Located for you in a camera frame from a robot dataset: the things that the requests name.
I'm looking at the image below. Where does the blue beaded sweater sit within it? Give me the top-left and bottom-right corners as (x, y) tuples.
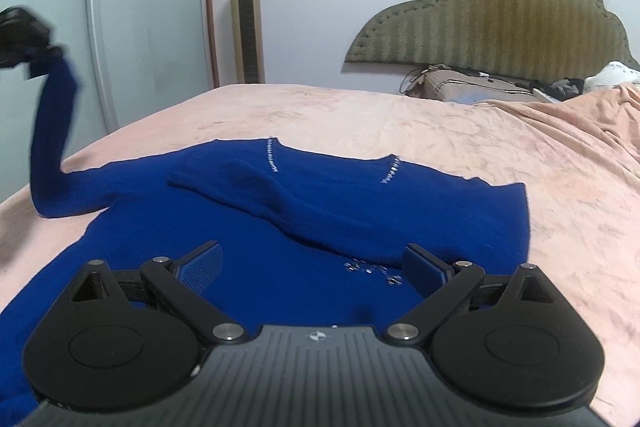
(1, 57), (530, 426)

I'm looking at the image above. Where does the black dark clothing pile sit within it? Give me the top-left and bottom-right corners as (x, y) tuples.
(529, 78), (585, 102)

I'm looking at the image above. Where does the frosted floral wardrobe door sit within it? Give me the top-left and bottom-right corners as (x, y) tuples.
(0, 0), (222, 203)

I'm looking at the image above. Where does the pink floral bed sheet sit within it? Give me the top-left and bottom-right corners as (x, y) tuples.
(0, 82), (640, 427)

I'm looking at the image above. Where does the gold tower fan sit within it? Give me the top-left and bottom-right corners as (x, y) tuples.
(230, 0), (265, 83)

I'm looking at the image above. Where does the peach blanket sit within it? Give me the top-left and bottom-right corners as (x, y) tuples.
(489, 83), (639, 191)

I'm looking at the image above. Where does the brown striped pillow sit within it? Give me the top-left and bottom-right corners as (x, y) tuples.
(401, 64), (544, 105)

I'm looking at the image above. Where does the white quilt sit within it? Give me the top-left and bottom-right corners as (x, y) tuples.
(582, 61), (640, 93)

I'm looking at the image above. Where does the olive padded headboard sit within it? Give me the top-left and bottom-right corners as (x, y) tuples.
(345, 0), (639, 83)

